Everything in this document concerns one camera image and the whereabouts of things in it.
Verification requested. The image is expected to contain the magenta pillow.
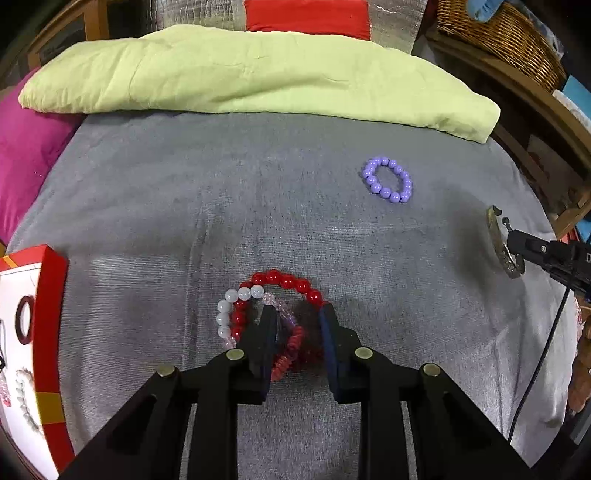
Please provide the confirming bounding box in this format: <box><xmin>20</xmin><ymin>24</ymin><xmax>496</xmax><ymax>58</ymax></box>
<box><xmin>0</xmin><ymin>67</ymin><xmax>84</xmax><ymax>245</ymax></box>

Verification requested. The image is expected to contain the wicker basket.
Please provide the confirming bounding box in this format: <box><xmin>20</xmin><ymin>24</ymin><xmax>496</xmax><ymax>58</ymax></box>
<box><xmin>436</xmin><ymin>0</ymin><xmax>568</xmax><ymax>93</ymax></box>

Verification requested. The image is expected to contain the white and red bead bracelet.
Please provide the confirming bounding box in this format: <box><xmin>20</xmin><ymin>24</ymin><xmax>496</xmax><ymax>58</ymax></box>
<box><xmin>216</xmin><ymin>285</ymin><xmax>266</xmax><ymax>342</ymax></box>

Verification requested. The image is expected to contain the light blue book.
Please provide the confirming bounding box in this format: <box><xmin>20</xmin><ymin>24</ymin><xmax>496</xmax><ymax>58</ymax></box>
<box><xmin>551</xmin><ymin>74</ymin><xmax>591</xmax><ymax>121</ymax></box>

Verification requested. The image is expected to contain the red cardboard box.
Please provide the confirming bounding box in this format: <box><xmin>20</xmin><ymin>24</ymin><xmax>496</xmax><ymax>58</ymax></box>
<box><xmin>0</xmin><ymin>244</ymin><xmax>75</xmax><ymax>476</ymax></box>

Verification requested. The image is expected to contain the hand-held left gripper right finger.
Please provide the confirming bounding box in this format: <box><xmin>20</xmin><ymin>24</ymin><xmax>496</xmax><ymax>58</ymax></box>
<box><xmin>318</xmin><ymin>305</ymin><xmax>539</xmax><ymax>480</ymax></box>

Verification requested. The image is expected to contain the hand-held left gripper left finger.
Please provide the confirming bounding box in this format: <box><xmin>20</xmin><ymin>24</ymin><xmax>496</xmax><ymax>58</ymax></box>
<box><xmin>60</xmin><ymin>302</ymin><xmax>282</xmax><ymax>480</ymax></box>

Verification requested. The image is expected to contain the wooden shelf unit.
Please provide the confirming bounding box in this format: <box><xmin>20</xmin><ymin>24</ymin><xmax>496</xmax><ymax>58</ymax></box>
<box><xmin>425</xmin><ymin>28</ymin><xmax>591</xmax><ymax>241</ymax></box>

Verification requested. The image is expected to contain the wooden cabinet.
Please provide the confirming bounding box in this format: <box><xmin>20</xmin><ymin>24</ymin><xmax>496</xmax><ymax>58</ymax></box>
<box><xmin>28</xmin><ymin>0</ymin><xmax>112</xmax><ymax>70</ymax></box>

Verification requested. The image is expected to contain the person's right forearm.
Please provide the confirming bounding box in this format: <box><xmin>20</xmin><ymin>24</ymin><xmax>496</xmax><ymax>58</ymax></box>
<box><xmin>569</xmin><ymin>300</ymin><xmax>591</xmax><ymax>416</ymax></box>

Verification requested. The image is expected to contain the purple bead bracelet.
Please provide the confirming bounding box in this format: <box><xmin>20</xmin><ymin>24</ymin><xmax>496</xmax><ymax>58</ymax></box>
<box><xmin>361</xmin><ymin>157</ymin><xmax>414</xmax><ymax>205</ymax></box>

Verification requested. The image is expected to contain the silver foil mat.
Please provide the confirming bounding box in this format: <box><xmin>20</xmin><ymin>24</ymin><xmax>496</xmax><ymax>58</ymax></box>
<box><xmin>152</xmin><ymin>0</ymin><xmax>428</xmax><ymax>51</ymax></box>

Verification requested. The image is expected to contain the metal bangle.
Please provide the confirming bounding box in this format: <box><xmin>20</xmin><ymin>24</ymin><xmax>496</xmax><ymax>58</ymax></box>
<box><xmin>486</xmin><ymin>205</ymin><xmax>526</xmax><ymax>279</ymax></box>

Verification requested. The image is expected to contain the red chip bracelet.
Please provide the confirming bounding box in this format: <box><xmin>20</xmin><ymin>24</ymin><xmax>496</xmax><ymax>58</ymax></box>
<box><xmin>270</xmin><ymin>323</ymin><xmax>324</xmax><ymax>381</ymax></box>

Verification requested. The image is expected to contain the clear crystal bead bracelet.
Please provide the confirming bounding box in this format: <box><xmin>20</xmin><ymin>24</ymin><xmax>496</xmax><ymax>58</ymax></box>
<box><xmin>224</xmin><ymin>291</ymin><xmax>296</xmax><ymax>349</ymax></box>

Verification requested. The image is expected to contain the red pillow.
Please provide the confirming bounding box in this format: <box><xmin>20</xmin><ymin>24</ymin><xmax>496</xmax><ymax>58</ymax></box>
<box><xmin>243</xmin><ymin>0</ymin><xmax>372</xmax><ymax>41</ymax></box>

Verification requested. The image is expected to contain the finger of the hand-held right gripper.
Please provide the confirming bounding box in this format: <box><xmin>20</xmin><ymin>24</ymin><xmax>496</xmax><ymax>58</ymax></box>
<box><xmin>501</xmin><ymin>217</ymin><xmax>561</xmax><ymax>278</ymax></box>

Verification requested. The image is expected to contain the blue cloth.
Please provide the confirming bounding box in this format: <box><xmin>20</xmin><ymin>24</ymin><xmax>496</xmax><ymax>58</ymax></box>
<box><xmin>466</xmin><ymin>0</ymin><xmax>504</xmax><ymax>21</ymax></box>

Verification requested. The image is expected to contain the black cable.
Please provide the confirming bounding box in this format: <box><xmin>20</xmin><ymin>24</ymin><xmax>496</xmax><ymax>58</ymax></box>
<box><xmin>508</xmin><ymin>286</ymin><xmax>571</xmax><ymax>444</ymax></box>

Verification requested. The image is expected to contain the dark red bangle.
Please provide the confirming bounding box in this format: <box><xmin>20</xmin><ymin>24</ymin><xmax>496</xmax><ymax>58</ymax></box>
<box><xmin>15</xmin><ymin>295</ymin><xmax>35</xmax><ymax>346</ymax></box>

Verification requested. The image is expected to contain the light green quilt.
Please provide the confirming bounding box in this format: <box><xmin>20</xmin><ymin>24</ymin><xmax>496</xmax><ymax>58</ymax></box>
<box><xmin>18</xmin><ymin>24</ymin><xmax>502</xmax><ymax>144</ymax></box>

